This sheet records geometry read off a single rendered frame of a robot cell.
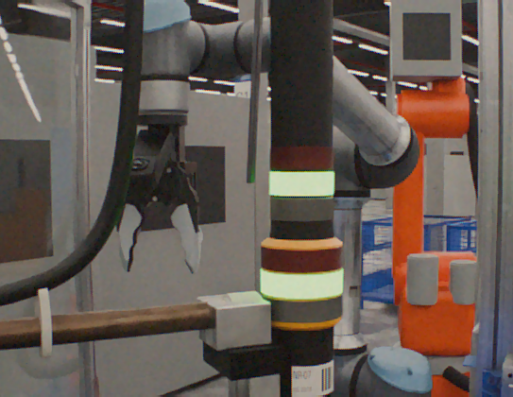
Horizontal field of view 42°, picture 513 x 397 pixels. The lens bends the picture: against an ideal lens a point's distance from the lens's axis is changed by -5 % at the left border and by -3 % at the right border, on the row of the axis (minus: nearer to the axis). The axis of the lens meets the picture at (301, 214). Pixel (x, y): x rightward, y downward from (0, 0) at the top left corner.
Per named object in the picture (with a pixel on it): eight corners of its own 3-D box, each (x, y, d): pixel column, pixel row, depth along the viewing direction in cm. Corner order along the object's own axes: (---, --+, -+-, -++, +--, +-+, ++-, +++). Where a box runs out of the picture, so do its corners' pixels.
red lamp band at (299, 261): (283, 276, 34) (283, 251, 34) (247, 264, 38) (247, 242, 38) (358, 269, 36) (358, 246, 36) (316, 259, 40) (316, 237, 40)
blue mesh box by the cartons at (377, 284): (354, 308, 754) (355, 219, 746) (404, 290, 859) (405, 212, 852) (429, 318, 705) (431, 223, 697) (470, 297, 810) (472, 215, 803)
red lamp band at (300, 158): (287, 170, 34) (287, 146, 34) (259, 169, 37) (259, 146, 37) (346, 170, 36) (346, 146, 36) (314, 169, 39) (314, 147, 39)
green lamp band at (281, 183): (287, 197, 34) (287, 172, 34) (259, 194, 37) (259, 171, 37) (345, 195, 36) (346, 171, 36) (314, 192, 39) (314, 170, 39)
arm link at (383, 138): (438, 199, 122) (290, 62, 83) (384, 198, 128) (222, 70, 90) (448, 140, 125) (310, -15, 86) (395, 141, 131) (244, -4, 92)
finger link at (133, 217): (140, 267, 96) (162, 206, 95) (125, 273, 90) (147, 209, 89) (121, 258, 97) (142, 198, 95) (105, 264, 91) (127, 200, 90)
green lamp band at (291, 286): (283, 302, 34) (283, 277, 34) (247, 287, 38) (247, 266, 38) (358, 293, 36) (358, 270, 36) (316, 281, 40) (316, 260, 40)
